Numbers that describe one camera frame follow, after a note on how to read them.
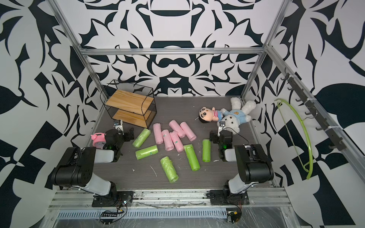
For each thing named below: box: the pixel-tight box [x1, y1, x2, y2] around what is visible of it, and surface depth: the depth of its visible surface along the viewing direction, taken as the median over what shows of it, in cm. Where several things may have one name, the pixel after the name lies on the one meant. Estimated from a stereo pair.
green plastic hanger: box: [274, 98, 314, 180], surface depth 64 cm
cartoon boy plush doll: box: [198, 106, 225, 124], surface depth 102 cm
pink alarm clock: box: [90, 132, 107, 150], surface depth 87 cm
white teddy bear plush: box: [220, 96, 257, 135], surface depth 102 cm
